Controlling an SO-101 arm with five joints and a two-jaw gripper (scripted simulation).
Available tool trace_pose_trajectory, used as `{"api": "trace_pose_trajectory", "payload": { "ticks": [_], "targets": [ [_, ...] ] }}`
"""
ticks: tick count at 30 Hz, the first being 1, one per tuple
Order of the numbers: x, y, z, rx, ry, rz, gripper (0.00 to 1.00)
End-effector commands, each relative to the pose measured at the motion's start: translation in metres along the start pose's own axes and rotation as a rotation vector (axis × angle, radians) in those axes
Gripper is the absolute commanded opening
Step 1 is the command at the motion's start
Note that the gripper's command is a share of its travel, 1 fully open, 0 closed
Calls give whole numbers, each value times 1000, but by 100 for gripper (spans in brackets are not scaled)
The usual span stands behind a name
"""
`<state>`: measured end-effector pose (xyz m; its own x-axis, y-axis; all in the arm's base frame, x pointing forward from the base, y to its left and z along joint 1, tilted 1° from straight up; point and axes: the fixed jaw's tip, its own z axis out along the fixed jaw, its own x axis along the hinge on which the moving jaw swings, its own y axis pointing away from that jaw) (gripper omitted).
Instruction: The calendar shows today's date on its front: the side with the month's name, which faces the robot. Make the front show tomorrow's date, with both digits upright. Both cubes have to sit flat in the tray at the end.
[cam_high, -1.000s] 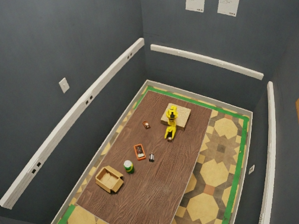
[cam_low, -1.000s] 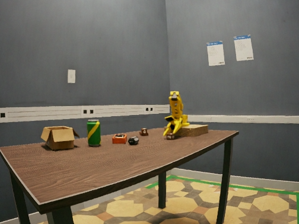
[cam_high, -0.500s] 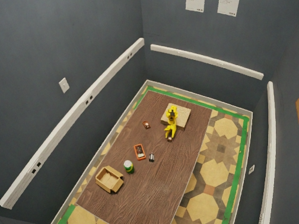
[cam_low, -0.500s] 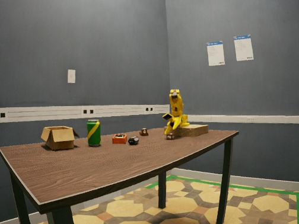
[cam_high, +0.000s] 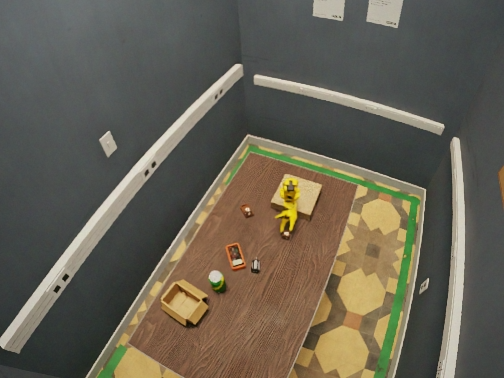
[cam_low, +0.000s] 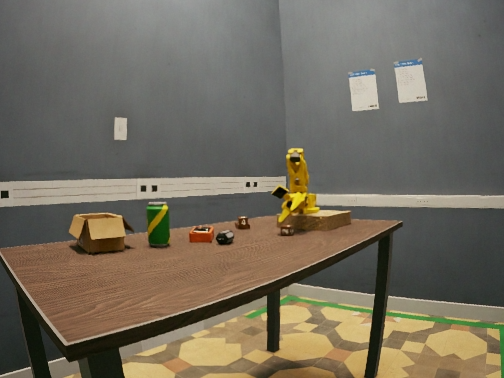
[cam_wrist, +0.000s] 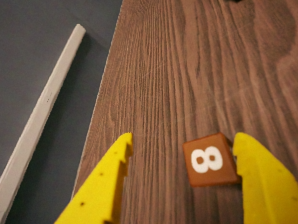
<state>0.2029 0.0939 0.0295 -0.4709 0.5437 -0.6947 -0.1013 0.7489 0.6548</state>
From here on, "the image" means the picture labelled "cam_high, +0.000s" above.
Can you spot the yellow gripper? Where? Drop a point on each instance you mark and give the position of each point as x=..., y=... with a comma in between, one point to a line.
x=291, y=215

